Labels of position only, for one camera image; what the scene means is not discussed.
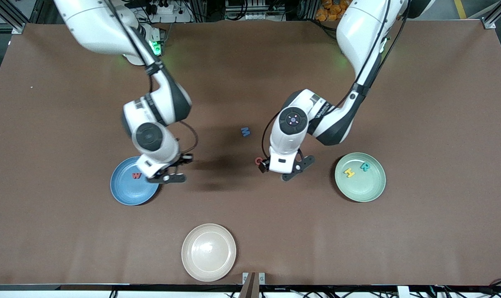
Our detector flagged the blue plate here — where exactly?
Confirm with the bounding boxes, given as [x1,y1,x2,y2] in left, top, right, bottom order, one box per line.
[110,156,161,206]

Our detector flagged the green plate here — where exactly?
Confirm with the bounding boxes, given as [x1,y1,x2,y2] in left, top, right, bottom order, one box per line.
[334,152,387,203]

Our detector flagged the beige plate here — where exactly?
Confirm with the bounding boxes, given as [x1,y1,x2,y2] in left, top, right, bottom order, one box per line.
[181,223,237,283]

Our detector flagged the white power strip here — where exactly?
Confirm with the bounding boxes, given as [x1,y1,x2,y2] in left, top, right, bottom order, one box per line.
[145,0,193,23]

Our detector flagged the orange snack bags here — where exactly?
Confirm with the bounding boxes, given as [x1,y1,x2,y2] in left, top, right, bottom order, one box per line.
[316,0,350,22]

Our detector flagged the metal electronics rack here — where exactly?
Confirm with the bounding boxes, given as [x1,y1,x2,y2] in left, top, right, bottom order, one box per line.
[225,0,286,21]

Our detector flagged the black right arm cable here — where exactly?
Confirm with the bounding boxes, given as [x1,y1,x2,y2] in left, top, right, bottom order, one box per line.
[179,120,199,156]

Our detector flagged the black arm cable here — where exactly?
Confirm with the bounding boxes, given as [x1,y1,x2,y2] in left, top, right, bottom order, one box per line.
[179,120,199,156]
[260,113,280,161]

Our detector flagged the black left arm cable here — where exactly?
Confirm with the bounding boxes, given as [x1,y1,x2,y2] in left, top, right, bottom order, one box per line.
[260,113,280,161]

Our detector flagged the table edge post bracket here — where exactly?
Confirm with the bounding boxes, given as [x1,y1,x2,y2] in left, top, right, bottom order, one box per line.
[239,272,266,298]

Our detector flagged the aluminium frame profile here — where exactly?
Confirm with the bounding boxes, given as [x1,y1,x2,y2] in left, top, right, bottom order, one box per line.
[0,0,44,34]
[484,0,501,29]

